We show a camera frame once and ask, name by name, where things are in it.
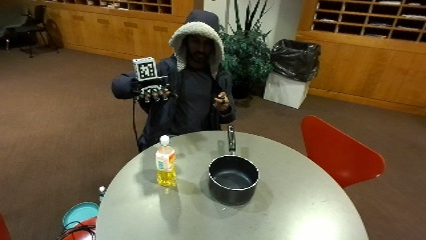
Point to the wooden pigeonhole shelf unit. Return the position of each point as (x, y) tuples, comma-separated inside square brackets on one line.
[(368, 50)]

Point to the small white-capped bottle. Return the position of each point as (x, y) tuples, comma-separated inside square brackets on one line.
[(102, 193)]

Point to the red chair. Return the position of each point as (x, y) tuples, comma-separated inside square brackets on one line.
[(340, 151)]

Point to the the person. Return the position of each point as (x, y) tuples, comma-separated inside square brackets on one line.
[(192, 76)]

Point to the white bin with black bag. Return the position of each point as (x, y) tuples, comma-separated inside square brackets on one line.
[(292, 71)]

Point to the red round container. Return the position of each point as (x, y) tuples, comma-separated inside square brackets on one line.
[(82, 229)]

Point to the teal round lid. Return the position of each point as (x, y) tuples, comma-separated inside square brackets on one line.
[(80, 213)]

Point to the black chair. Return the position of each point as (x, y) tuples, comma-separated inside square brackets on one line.
[(33, 28)]

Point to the yellow dish soap bottle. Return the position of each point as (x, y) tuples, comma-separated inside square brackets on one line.
[(166, 162)]

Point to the wooden cabinet with drawers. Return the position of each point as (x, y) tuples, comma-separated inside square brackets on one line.
[(115, 28)]

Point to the white marker cube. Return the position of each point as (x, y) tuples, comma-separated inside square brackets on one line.
[(146, 69)]

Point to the red chair edge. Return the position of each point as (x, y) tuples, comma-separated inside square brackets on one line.
[(3, 228)]

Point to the green potted plant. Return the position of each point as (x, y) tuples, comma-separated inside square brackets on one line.
[(247, 53)]

